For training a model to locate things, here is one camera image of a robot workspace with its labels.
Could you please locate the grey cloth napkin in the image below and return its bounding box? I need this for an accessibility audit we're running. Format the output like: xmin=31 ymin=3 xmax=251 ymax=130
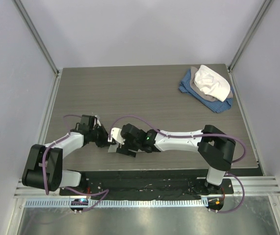
xmin=108 ymin=144 xmax=119 ymax=153

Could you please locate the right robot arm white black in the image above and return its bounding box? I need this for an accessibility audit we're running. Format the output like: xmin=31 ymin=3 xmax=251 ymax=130
xmin=110 ymin=123 xmax=235 ymax=194

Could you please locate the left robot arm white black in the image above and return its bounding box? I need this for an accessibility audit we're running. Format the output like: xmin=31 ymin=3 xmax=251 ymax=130
xmin=22 ymin=115 xmax=110 ymax=195

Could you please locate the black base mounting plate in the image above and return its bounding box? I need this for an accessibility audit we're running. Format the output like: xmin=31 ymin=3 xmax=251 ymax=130
xmin=60 ymin=169 xmax=234 ymax=201

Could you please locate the beige grey cloth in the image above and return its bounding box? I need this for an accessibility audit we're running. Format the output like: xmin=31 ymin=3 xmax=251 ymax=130
xmin=189 ymin=66 xmax=233 ymax=101

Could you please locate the blue checked cloth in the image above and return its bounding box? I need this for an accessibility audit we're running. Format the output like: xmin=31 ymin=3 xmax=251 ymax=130
xmin=178 ymin=69 xmax=233 ymax=113

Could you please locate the white cloth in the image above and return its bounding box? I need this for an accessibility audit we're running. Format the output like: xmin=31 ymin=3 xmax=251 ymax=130
xmin=193 ymin=65 xmax=231 ymax=102

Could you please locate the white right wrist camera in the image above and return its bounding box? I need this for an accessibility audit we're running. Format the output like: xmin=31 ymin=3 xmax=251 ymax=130
xmin=108 ymin=127 xmax=125 ymax=145

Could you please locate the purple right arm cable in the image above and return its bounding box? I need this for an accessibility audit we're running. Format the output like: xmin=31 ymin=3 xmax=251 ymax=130
xmin=109 ymin=115 xmax=248 ymax=213

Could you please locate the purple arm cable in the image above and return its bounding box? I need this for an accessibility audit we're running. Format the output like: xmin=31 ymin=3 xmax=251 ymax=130
xmin=109 ymin=115 xmax=248 ymax=213
xmin=42 ymin=114 xmax=110 ymax=213

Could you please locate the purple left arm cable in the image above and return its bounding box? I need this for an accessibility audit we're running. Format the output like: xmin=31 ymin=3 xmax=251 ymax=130
xmin=42 ymin=114 xmax=110 ymax=213

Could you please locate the white slotted cable duct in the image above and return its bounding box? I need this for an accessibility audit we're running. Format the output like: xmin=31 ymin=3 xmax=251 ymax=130
xmin=25 ymin=198 xmax=208 ymax=208

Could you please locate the left aluminium frame post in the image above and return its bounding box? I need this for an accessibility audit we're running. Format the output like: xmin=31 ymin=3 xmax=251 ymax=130
xmin=12 ymin=0 xmax=60 ymax=75

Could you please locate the aluminium frame post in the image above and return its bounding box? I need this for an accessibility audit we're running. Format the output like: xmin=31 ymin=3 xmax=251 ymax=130
xmin=228 ymin=0 xmax=274 ymax=72
xmin=12 ymin=0 xmax=60 ymax=75

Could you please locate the front aluminium frame rail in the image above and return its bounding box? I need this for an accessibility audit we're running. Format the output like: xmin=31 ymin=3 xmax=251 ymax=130
xmin=14 ymin=176 xmax=280 ymax=198

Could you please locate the right aluminium frame post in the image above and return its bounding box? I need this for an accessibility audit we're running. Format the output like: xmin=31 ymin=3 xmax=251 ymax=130
xmin=228 ymin=0 xmax=274 ymax=72

